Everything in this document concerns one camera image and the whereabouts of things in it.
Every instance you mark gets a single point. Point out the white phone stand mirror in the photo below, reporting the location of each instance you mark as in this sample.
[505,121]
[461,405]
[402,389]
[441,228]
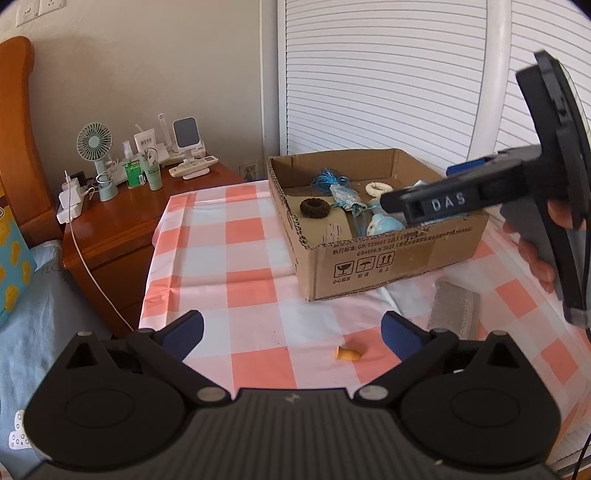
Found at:
[184,133]

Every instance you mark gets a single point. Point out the grey cloth with lace edge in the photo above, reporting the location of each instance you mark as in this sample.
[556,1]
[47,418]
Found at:
[450,309]

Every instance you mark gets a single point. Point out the white louvred wardrobe doors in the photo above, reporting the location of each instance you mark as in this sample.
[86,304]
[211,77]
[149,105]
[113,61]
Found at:
[369,78]

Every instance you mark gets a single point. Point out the white wall switch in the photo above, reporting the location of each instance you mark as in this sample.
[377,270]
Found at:
[27,14]

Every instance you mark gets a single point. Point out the person's right hand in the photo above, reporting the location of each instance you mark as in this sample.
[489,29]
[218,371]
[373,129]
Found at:
[538,270]

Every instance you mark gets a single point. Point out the orange rubber finger cot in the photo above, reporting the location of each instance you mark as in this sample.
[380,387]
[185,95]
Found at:
[348,354]

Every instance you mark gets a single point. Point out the grey blue bedding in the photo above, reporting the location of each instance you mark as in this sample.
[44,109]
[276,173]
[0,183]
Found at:
[41,332]

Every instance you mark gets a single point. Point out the green desk fan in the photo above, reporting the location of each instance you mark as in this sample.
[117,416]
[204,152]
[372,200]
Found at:
[94,141]

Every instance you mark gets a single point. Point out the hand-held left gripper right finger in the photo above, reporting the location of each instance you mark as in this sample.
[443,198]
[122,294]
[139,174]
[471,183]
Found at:
[402,333]

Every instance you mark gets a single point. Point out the white cosmetic tube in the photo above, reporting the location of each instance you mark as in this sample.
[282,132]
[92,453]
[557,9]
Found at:
[144,142]

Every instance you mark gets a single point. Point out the brown fuzzy scrunchie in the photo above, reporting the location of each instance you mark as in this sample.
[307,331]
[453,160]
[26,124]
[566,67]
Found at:
[307,211]

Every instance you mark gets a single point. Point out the floral cloth sachet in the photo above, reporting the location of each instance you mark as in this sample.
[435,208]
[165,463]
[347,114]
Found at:
[344,196]

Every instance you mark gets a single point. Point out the wooden headboard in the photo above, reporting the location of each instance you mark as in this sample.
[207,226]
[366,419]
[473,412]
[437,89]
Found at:
[18,138]

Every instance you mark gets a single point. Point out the blue plush pig toy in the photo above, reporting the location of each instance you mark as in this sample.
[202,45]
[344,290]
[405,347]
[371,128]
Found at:
[383,225]

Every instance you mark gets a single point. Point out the white power adapter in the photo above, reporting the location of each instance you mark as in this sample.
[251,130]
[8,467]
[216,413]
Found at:
[70,203]

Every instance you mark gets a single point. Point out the low white wall socket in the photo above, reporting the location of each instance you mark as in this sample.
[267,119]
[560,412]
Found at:
[250,170]

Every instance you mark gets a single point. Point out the brown cardboard box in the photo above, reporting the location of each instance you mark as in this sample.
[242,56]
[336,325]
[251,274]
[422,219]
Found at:
[392,263]

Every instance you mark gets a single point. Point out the thin white tube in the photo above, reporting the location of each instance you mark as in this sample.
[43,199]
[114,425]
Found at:
[162,131]

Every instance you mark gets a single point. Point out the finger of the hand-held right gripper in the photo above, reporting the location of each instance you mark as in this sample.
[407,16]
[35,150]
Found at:
[461,196]
[468,166]

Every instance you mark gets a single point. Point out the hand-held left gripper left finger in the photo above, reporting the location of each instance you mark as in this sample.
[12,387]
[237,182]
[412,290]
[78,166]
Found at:
[184,333]

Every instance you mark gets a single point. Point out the white curved pole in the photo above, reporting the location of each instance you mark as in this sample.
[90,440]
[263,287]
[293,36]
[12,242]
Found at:
[489,78]

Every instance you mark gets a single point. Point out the wooden nightstand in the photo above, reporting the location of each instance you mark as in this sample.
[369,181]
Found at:
[120,230]

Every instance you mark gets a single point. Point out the blue pillow yellow print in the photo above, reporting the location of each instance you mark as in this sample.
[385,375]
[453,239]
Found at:
[14,267]

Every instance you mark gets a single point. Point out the clear spray bottle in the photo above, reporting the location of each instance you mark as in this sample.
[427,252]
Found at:
[128,152]

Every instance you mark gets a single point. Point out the pink checked tablecloth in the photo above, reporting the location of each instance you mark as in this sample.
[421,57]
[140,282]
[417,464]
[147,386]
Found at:
[244,277]

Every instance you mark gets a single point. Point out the green cosmetic tube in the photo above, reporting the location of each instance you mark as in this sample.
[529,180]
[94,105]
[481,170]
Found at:
[153,175]

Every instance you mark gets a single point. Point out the white remote control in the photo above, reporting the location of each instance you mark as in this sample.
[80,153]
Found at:
[203,160]
[184,170]

